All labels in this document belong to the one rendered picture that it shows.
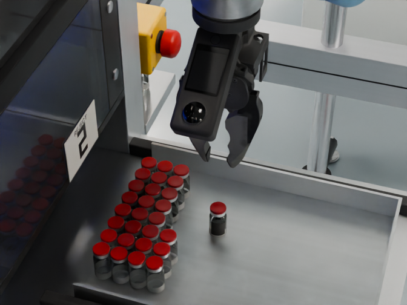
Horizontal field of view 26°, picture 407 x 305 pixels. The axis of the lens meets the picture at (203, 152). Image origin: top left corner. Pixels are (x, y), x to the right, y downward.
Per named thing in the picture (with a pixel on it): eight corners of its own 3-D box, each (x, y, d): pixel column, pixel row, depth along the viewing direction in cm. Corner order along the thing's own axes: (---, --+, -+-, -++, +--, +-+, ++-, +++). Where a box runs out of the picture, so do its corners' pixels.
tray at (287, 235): (75, 303, 104) (72, 284, 102) (153, 160, 122) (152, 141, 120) (360, 381, 96) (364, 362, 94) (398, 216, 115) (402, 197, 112)
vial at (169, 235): (157, 264, 108) (156, 239, 105) (163, 251, 110) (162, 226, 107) (174, 268, 108) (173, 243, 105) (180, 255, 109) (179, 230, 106)
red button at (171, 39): (149, 60, 124) (148, 36, 121) (158, 44, 126) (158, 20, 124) (174, 65, 123) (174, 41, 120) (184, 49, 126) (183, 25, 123)
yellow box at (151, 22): (103, 67, 125) (99, 25, 120) (122, 39, 130) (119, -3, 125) (153, 77, 123) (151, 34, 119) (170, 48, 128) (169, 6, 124)
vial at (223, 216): (206, 236, 112) (206, 212, 109) (212, 224, 113) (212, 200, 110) (223, 240, 111) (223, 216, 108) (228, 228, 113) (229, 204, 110)
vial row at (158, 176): (109, 282, 106) (106, 257, 103) (161, 183, 119) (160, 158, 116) (126, 286, 106) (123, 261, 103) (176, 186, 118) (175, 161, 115)
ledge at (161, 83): (59, 116, 132) (57, 106, 131) (93, 66, 142) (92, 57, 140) (146, 135, 129) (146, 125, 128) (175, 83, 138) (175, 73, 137)
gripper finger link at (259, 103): (265, 138, 100) (260, 74, 94) (261, 146, 99) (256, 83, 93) (226, 132, 101) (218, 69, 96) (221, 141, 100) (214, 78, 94)
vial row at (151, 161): (92, 277, 107) (88, 252, 104) (145, 179, 119) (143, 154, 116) (108, 282, 106) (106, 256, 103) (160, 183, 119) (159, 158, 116)
